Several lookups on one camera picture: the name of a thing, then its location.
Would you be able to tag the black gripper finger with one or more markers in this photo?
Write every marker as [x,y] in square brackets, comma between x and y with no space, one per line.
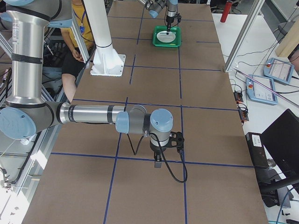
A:
[157,163]

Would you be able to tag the white round plate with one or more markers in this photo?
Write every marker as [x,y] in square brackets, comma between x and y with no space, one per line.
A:
[166,37]

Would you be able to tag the green plastic tray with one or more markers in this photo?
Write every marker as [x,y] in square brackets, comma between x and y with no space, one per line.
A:
[157,43]

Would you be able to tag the red cylinder bottle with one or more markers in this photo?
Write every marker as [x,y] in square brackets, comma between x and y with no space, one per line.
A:
[226,11]

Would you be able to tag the thin metal rod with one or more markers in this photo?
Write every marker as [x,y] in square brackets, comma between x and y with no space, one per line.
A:
[264,86]

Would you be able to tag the lower orange circuit board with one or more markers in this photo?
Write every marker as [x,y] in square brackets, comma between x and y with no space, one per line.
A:
[243,113]

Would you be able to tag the orange circuit board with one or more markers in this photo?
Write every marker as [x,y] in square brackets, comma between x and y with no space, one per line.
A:
[243,113]
[238,96]

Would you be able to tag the black box device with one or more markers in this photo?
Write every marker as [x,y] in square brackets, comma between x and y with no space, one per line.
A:
[256,150]

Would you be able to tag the upper orange circuit board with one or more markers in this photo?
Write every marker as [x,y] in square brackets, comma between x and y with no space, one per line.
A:
[238,96]

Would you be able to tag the person in yellow shirt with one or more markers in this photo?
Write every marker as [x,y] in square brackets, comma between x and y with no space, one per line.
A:
[73,62]

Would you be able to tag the lower teach pendant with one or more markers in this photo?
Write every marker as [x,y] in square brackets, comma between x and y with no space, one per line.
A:
[259,94]

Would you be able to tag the teach pendant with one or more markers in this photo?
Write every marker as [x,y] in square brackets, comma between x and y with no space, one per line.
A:
[259,94]
[279,70]

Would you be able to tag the upper teach pendant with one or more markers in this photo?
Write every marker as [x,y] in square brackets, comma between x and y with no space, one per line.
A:
[279,70]

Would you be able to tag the wooden board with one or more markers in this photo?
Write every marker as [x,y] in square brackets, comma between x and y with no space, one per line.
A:
[290,40]

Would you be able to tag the black monitor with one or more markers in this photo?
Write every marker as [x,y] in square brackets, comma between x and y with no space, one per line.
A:
[281,140]

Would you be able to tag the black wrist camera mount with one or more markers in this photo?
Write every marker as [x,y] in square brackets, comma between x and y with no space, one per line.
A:
[176,139]

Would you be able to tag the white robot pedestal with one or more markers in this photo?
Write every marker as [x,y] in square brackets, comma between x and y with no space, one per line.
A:
[106,61]

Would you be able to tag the aluminium frame post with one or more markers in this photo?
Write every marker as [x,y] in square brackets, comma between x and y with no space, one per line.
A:
[253,13]

